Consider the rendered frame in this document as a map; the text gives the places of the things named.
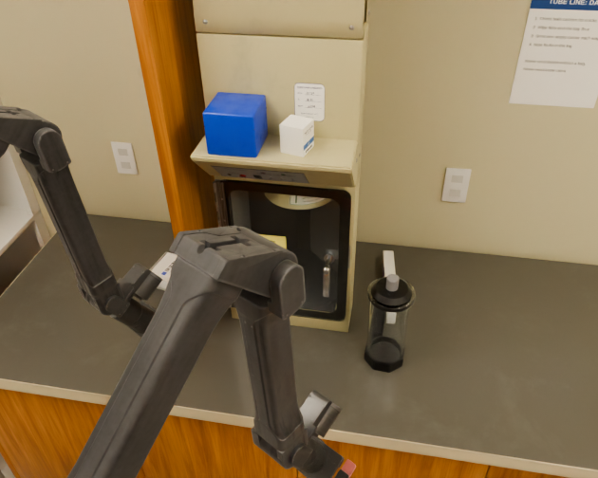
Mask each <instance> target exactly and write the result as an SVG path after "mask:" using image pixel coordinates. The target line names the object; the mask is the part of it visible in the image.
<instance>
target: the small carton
mask: <svg viewBox="0 0 598 478"><path fill-rule="evenodd" d="M279 127H280V150H281V153H285V154H289V155H294V156H301V157H304V156H305V155H306V154H307V153H308V152H309V151H310V149H311V148H312V147H313V146H314V119H311V118H306V117H301V116H295V115H289V116H288V117H287V118H286V119H285V120H284V121H283V122H282V123H280V124H279Z"/></svg>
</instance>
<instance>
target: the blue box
mask: <svg viewBox="0 0 598 478"><path fill-rule="evenodd" d="M202 115H203V122H204V126H203V127H204V129H205V137H206V144H207V151H208V154H209V155H218V156H241V157H253V158H256V157H257V156H258V154H259V152H260V150H261V148H262V146H263V144H264V142H265V139H266V137H267V135H268V124H267V107H266V96H265V95H258V94H243V93H227V92H217V94H216V95H215V97H214V98H213V99H212V101H211V102H210V103H209V105H208V106H207V108H206V109H205V110H204V112H203V113H202Z"/></svg>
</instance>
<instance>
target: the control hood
mask: <svg viewBox="0 0 598 478"><path fill-rule="evenodd" d="M357 154H358V142H357V140H347V139H334V138H314V146H313V147H312V148H311V149H310V151H309V152H308V153H307V154H306V155H305V156H304V157H301V156H294V155H289V154H285V153H281V150H280V135H269V134H268V135H267V137H266V139H265V142H264V144H263V146H262V148H261V150H260V152H259V154H258V156H257V157H256V158H253V157H241V156H218V155H209V154H208V151H207V144H206V137H205V136H204V137H203V139H202V140H201V142H200V143H199V144H198V145H197V147H196V148H195V150H194V151H193V153H192V154H191V160H192V161H193V162H194V163H195V164H197V165H198V166H199V167H200V168H201V169H203V170H204V171H205V172H206V173H208V174H209V175H215V176H222V175H221V174H220V173H219V172H217V171H216V170H215V169H214V168H213V167H212V166H220V167H233V168H244V169H255V170H267V171H278V172H290V173H302V174H304V175H305V176H306V178H307V180H308V183H305V184H316V185H328V186H339V187H349V188H353V187H355V184H356V172H357Z"/></svg>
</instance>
